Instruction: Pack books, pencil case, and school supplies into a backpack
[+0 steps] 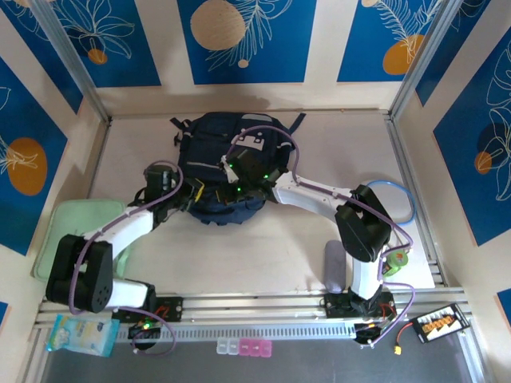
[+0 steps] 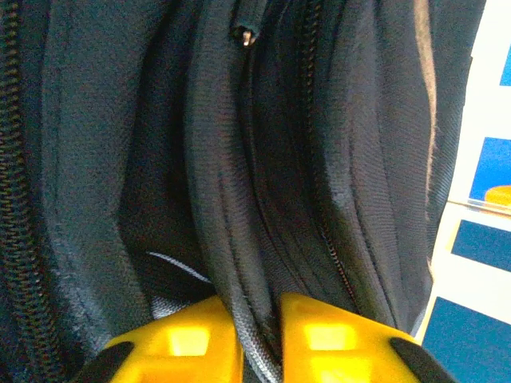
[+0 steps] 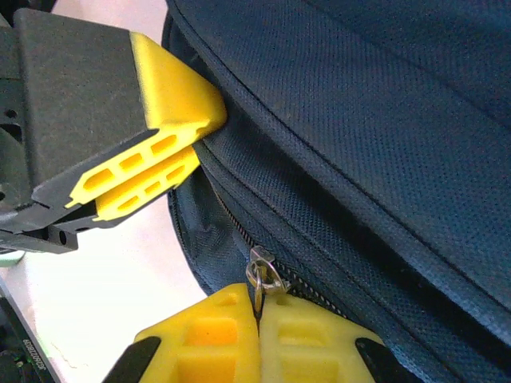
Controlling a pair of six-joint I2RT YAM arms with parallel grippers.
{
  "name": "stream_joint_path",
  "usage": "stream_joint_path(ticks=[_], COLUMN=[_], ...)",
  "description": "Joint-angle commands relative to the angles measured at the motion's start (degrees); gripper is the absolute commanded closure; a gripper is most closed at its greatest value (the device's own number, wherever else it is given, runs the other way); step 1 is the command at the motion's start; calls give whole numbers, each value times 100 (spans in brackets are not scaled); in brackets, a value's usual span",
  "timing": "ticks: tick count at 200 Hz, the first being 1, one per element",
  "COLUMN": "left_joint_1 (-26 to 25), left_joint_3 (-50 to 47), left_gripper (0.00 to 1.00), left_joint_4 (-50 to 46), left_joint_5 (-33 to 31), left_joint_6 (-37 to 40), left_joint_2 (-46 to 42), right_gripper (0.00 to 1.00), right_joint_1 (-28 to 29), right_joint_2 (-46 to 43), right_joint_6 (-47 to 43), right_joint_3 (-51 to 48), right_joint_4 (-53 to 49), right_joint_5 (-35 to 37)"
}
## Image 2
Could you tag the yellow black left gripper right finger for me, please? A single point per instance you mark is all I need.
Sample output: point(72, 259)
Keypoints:
point(339, 351)

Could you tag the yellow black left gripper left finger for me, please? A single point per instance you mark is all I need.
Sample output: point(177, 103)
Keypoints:
point(187, 351)

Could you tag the navy blue backpack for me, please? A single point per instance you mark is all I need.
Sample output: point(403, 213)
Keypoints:
point(100, 119)

